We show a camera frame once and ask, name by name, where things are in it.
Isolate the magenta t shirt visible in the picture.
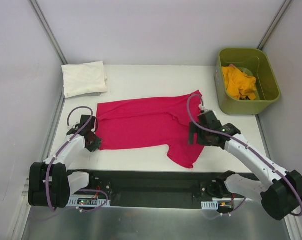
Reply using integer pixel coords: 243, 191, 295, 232
96, 90, 203, 169

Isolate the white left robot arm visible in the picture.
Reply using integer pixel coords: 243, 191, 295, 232
28, 115, 102, 209

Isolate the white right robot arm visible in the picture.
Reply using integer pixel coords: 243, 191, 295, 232
188, 110, 302, 221

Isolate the yellow t shirt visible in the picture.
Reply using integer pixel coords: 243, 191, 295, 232
222, 65, 257, 101

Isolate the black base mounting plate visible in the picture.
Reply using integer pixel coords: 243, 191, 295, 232
65, 169, 246, 208

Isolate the folded white t shirt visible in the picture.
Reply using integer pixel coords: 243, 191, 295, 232
61, 61, 107, 99

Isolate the olive green plastic bin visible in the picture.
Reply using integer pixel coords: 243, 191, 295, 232
214, 48, 281, 115

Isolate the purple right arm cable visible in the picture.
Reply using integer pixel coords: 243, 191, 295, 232
187, 93, 302, 220

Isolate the left white cable duct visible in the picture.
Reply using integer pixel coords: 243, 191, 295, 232
66, 196, 111, 208

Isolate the white cable duct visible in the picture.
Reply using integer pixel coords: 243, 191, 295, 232
66, 196, 111, 208
201, 200, 219, 211

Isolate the right white cable duct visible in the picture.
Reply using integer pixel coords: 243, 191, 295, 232
201, 200, 219, 211

